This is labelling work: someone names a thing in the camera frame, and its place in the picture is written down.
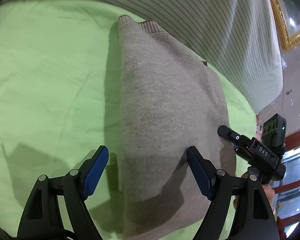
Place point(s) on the gold framed floral painting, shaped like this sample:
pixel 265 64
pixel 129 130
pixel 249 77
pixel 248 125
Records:
pixel 287 19

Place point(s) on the person's right hand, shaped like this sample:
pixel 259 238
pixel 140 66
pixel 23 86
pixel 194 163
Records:
pixel 269 191

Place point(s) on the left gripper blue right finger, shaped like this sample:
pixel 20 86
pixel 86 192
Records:
pixel 253 218

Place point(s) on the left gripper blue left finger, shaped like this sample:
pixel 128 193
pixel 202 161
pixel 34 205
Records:
pixel 41 218

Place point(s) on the beige knit sweater brown cuffs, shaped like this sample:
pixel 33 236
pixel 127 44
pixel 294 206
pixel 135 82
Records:
pixel 169 101

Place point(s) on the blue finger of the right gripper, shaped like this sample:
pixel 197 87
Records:
pixel 228 134

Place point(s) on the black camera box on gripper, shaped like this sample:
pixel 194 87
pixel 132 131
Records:
pixel 274 133

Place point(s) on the large striped white pillow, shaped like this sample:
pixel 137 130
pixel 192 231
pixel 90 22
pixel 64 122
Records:
pixel 238 37

